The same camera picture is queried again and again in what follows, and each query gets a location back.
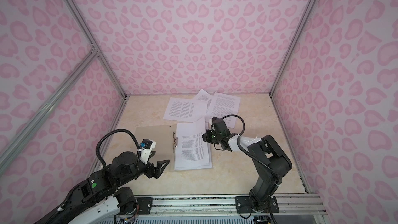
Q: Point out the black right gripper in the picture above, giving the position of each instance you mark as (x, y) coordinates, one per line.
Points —
(208, 133)

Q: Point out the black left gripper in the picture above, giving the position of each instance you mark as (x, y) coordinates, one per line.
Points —
(159, 170)

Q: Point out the beige cardboard folder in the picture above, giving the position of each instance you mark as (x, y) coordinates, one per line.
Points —
(163, 136)

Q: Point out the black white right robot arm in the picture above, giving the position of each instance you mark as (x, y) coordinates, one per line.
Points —
(270, 161)

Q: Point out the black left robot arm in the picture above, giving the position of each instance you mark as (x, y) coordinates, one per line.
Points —
(105, 184)

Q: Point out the metal folder clip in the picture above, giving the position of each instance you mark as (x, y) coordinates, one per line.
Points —
(175, 141)

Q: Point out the aluminium diagonal brace left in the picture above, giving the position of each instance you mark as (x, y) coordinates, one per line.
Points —
(21, 139)

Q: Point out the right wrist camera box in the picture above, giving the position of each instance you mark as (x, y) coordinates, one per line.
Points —
(218, 126)

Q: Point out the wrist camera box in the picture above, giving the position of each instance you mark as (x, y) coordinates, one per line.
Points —
(218, 126)
(146, 148)

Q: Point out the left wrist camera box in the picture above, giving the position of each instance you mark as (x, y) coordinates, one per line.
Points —
(146, 148)

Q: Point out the black left mount plate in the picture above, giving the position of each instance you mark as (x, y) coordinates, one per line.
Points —
(144, 205)

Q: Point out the black mount plate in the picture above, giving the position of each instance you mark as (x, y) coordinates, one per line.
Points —
(144, 205)
(247, 205)

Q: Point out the black right mount plate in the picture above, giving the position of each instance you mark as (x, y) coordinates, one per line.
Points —
(247, 205)

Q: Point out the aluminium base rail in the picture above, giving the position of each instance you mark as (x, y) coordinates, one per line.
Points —
(210, 209)

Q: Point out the aluminium frame post right corner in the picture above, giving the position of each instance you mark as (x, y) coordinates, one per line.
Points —
(306, 15)

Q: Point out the aluminium frame post corner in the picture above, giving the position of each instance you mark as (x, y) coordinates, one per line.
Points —
(306, 15)
(84, 27)

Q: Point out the aluminium frame post left corner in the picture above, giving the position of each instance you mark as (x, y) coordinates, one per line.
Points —
(84, 27)

